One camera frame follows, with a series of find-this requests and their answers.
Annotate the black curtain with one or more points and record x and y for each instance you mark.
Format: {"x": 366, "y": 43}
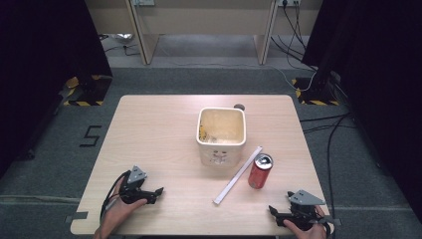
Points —
{"x": 381, "y": 83}
{"x": 40, "y": 66}

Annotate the grey tape piece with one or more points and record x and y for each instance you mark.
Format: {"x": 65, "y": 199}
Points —
{"x": 77, "y": 216}
{"x": 334, "y": 221}

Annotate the white square bin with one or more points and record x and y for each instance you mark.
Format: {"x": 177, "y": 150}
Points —
{"x": 221, "y": 156}

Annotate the person's right hand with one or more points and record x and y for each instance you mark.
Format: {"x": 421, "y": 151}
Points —
{"x": 308, "y": 234}

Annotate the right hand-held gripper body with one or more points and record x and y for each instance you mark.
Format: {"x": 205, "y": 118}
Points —
{"x": 303, "y": 207}

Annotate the stand base with striped tape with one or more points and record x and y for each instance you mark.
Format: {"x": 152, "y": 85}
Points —
{"x": 315, "y": 93}
{"x": 89, "y": 94}

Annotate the long white strip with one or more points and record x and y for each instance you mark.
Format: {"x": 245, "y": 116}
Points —
{"x": 237, "y": 176}

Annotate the crumpled silver foil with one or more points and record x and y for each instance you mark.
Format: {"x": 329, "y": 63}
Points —
{"x": 121, "y": 37}

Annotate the person's left hand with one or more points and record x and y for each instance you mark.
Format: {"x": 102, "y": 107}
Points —
{"x": 116, "y": 212}

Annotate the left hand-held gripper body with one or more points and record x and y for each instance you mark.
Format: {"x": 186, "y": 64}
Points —
{"x": 132, "y": 191}

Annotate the red drink can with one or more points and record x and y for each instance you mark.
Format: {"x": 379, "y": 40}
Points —
{"x": 259, "y": 176}

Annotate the white wall socket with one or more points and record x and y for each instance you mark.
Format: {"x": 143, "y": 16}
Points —
{"x": 289, "y": 2}

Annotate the dark round disc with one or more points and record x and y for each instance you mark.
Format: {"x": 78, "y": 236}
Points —
{"x": 239, "y": 107}

